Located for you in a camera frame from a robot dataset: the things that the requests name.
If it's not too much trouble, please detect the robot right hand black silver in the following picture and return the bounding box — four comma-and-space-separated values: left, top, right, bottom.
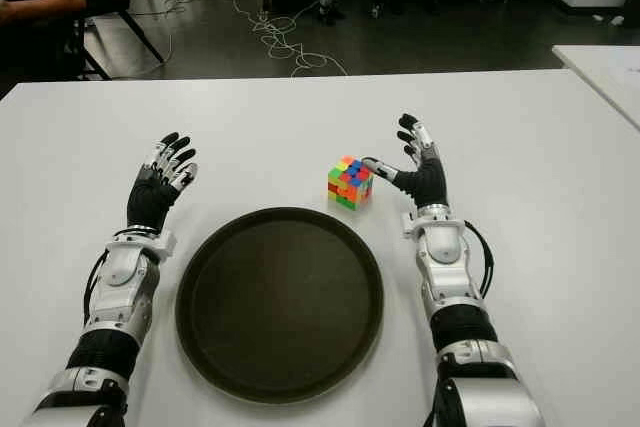
360, 112, 450, 211

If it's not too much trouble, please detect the robot left hand black silver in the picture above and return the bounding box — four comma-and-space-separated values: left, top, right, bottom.
125, 131, 199, 238

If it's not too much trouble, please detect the multicoloured Rubik's cube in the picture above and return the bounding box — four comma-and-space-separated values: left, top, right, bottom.
327, 155, 374, 209

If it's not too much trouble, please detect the person's bare forearm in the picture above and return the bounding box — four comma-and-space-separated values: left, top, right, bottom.
0, 0, 87, 26

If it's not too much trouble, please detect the round dark brown plate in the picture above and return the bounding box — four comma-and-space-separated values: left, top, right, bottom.
174, 206, 385, 391

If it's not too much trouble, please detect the white side table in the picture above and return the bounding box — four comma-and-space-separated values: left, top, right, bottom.
551, 44, 640, 131

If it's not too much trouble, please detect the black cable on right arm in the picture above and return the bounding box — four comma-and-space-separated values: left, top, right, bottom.
462, 219, 495, 298

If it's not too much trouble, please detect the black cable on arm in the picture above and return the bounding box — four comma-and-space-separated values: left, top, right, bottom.
462, 219, 495, 298
82, 227, 156, 331

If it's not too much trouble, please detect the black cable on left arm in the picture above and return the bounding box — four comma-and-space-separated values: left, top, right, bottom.
82, 227, 156, 331

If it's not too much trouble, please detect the white tangled floor cable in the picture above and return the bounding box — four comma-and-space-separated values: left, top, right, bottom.
232, 0, 349, 79

